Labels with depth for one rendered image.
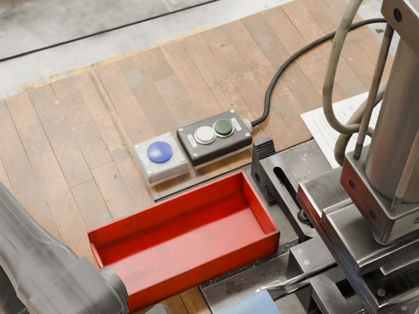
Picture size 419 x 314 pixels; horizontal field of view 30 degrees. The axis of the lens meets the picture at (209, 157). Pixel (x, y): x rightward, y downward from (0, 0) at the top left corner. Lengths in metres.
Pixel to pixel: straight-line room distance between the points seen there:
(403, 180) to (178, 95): 0.67
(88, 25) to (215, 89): 1.44
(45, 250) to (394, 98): 0.35
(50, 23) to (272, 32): 1.45
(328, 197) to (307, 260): 0.16
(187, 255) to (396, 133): 0.52
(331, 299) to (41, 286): 0.44
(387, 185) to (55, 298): 0.33
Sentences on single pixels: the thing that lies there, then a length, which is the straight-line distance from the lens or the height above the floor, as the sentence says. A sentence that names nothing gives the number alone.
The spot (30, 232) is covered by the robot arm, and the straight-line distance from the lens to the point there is 0.77.
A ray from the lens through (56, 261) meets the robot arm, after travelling 0.76.
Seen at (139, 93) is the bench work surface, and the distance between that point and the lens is 1.35.
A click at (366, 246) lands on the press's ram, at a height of 1.18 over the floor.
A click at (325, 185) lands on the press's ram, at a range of 0.95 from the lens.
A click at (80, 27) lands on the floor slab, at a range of 2.75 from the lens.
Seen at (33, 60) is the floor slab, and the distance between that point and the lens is 2.67.
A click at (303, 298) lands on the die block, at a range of 1.12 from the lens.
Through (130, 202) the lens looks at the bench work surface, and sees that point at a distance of 1.22.
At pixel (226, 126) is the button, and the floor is 0.94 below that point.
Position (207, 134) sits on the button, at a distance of 1.24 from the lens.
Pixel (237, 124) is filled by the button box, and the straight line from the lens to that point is 1.26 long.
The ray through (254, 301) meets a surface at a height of 0.99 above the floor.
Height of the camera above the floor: 1.93
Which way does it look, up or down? 55 degrees down
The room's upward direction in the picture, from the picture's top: straight up
